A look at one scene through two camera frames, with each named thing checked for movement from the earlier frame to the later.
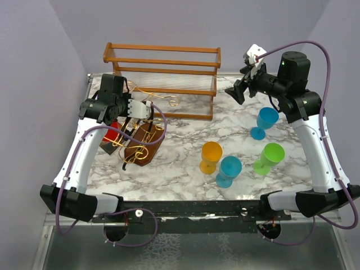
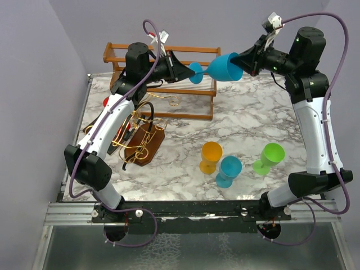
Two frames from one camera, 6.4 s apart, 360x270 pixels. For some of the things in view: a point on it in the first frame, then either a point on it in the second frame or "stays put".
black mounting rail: [190, 216] stays put
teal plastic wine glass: [230, 167] stays put
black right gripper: [237, 90] → [251, 59]
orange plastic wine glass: [211, 152] stays put
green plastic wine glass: [272, 154] stays put
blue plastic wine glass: [266, 118] → [220, 68]
